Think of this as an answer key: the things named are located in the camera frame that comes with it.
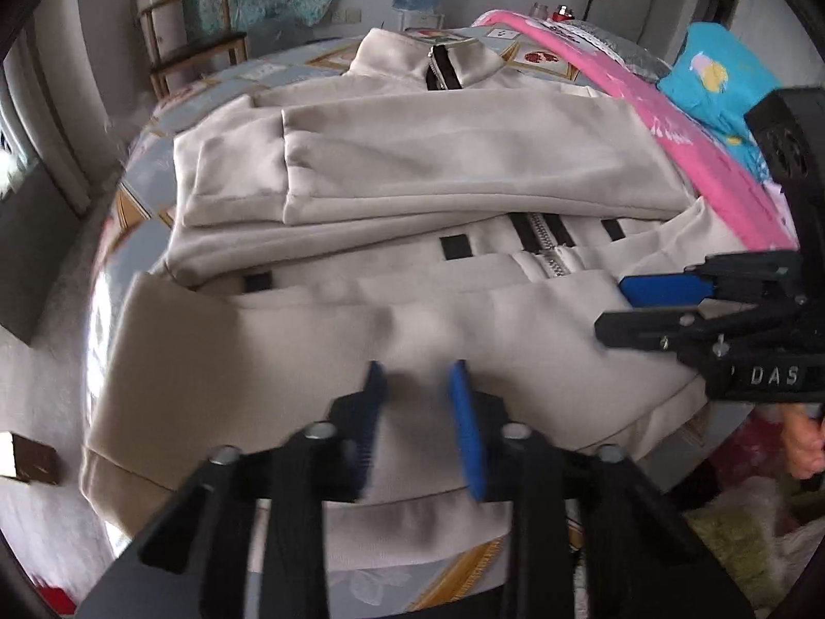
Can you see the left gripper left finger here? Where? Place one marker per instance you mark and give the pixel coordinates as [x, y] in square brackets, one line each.
[191, 559]

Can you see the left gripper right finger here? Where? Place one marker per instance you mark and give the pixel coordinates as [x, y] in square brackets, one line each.
[595, 512]

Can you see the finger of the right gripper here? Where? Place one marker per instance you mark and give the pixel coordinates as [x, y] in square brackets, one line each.
[665, 290]
[654, 329]

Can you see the beige zip-up jacket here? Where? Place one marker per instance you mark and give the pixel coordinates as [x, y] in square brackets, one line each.
[428, 205]

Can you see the person right hand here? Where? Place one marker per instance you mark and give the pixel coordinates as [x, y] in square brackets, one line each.
[802, 437]

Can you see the green fluffy blanket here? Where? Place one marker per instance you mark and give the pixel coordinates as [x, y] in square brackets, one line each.
[763, 545]

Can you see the pink floral blanket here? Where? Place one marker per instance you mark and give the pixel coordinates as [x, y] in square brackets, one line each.
[740, 201]

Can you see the blue cartoon pillow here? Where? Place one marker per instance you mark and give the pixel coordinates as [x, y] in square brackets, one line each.
[715, 81]

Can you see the grey patterned cushion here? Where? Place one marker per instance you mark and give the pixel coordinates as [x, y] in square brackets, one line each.
[633, 57]

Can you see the fruit pattern blue tablecloth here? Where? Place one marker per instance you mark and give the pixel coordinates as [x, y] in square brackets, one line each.
[161, 161]

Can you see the wooden chair dark seat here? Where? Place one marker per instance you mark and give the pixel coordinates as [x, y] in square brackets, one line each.
[171, 49]

